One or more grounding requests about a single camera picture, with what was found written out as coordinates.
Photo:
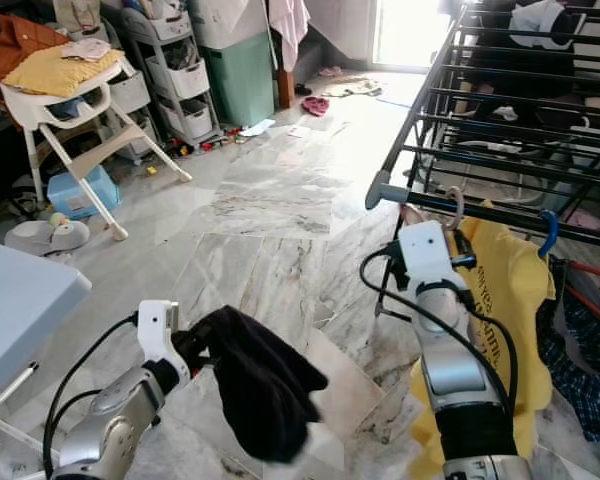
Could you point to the navy garment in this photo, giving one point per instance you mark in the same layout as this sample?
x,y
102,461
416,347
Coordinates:
x,y
255,390

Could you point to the pink clothes hanger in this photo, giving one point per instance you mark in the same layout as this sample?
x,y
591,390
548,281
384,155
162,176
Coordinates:
x,y
458,205

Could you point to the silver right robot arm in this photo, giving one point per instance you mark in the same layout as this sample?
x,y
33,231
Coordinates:
x,y
465,370

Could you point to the blue clothes hanger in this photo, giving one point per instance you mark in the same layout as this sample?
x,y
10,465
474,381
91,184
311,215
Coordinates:
x,y
550,232

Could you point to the orange clothes hanger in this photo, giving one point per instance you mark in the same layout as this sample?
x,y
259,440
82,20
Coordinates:
x,y
595,285

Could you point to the black drying rack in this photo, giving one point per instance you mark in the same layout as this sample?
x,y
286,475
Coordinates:
x,y
380,190

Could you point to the yellow shirt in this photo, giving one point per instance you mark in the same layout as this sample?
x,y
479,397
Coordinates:
x,y
510,290

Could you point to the light grey folding table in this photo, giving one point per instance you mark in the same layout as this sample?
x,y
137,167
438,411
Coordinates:
x,y
20,300

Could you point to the red sandal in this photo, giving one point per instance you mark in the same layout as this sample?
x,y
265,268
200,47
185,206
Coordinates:
x,y
316,106

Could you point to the light blue plastic box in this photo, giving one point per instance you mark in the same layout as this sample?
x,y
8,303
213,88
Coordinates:
x,y
85,195

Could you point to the white potty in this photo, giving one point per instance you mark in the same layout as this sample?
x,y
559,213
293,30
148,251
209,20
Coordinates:
x,y
40,237

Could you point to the blue plaid garment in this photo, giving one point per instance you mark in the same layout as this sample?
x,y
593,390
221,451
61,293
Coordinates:
x,y
585,380

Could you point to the green storage bin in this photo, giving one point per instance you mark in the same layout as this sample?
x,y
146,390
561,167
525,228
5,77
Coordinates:
x,y
238,85

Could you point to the pink hanging cloth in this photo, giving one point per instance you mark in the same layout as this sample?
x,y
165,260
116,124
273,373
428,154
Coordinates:
x,y
290,30

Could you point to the white drawer tower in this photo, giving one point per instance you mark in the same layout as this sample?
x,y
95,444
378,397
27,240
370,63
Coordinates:
x,y
175,80

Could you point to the white high chair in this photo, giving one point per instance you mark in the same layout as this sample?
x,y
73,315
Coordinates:
x,y
40,108

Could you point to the white grey garment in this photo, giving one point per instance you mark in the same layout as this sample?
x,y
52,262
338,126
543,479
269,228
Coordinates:
x,y
545,22

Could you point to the yellow cushion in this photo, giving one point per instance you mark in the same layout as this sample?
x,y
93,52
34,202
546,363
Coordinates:
x,y
60,73

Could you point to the orange brown jacket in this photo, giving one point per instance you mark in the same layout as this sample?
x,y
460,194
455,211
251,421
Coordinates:
x,y
15,45

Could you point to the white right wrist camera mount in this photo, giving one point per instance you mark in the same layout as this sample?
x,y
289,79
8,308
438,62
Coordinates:
x,y
425,252

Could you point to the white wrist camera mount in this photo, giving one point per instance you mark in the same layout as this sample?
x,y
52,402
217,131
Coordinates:
x,y
425,252
157,328

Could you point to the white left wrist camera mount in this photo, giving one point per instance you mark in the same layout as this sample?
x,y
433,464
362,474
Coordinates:
x,y
157,328

